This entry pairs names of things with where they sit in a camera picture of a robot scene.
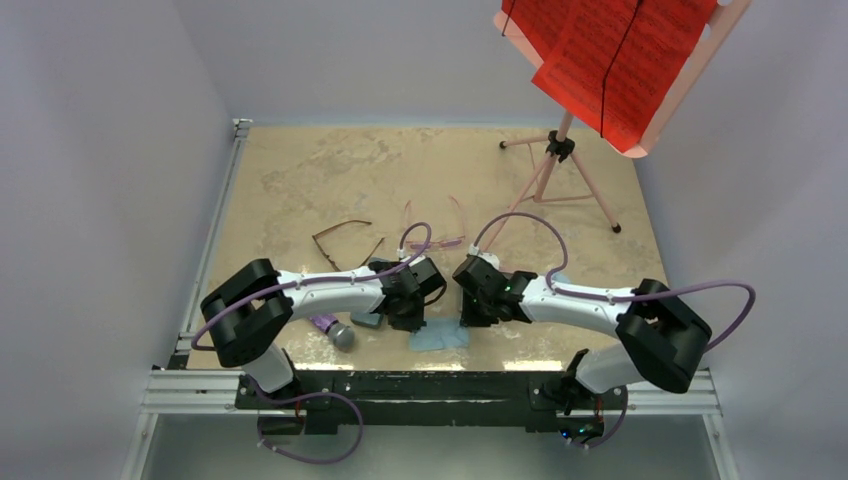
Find grey glasses case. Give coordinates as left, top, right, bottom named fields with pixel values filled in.
left=350, top=312, right=384, bottom=330

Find light blue cloth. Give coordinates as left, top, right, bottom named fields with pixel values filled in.
left=408, top=318, right=470, bottom=352
left=551, top=271, right=571, bottom=284

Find pink transparent sunglasses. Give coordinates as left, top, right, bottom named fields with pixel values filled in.
left=402, top=195, right=467, bottom=252

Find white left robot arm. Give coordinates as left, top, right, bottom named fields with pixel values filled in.
left=191, top=257, right=447, bottom=409

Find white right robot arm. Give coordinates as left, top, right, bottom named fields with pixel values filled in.
left=452, top=255, right=712, bottom=407

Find crumpled light blue cloth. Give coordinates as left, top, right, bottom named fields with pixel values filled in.
left=551, top=271, right=571, bottom=284

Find red sheet music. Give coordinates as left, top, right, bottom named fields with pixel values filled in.
left=500, top=0, right=719, bottom=152

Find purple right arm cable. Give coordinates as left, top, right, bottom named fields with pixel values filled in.
left=471, top=211, right=758, bottom=354

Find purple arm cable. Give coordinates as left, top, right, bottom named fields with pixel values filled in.
left=471, top=211, right=758, bottom=354
left=190, top=221, right=433, bottom=352

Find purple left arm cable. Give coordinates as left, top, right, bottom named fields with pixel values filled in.
left=190, top=221, right=433, bottom=352

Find brown frame glasses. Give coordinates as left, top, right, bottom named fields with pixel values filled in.
left=311, top=219, right=386, bottom=272

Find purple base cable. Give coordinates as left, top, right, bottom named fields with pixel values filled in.
left=256, top=388, right=366, bottom=466

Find aluminium frame rail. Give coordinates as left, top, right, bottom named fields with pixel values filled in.
left=120, top=118, right=254, bottom=479

